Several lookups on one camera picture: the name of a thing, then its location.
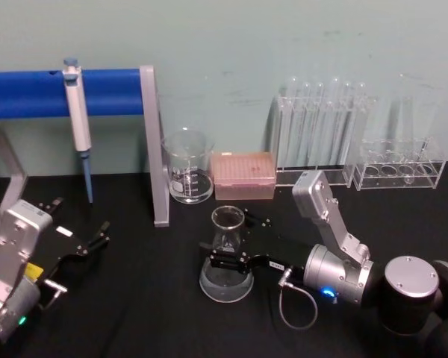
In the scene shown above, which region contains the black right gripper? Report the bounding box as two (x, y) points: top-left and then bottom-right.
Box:
(199, 209), (316, 278)

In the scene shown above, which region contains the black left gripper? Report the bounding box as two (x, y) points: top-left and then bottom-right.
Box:
(24, 197), (112, 289)

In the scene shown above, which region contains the clear glass conical flask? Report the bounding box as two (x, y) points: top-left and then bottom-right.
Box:
(199, 205), (255, 304)

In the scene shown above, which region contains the pink pipette tip box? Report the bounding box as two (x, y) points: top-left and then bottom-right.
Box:
(210, 151), (277, 201)

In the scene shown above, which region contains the clear glass beaker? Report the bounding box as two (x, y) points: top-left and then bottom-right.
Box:
(161, 128), (214, 204)

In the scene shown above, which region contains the tall clear test tube rack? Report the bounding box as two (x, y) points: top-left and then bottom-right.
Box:
(274, 94), (370, 188)

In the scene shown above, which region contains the white and blue pipette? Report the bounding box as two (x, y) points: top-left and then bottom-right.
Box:
(62, 57), (95, 204)

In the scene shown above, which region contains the black table cloth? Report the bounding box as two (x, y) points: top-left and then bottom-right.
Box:
(0, 160), (448, 358)

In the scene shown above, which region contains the pipette stand with blue bar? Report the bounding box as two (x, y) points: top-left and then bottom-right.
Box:
(0, 65), (171, 239)

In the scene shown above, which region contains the clear glass test tube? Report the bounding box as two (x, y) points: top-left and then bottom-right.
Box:
(296, 81), (313, 167)
(335, 81), (354, 167)
(308, 81), (326, 167)
(284, 75), (300, 166)
(323, 76), (341, 166)
(349, 81), (367, 167)

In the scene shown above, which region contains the low clear test tube rack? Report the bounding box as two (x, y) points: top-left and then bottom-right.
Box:
(352, 136), (447, 192)

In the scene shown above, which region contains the left gripper cable with plug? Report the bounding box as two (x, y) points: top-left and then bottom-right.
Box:
(40, 279), (69, 311)

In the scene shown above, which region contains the gripper cable with plug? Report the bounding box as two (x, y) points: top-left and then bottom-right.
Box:
(277, 266), (319, 330)
(40, 279), (69, 311)

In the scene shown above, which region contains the right gripper cable with plug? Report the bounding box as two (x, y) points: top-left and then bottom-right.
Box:
(277, 266), (319, 330)

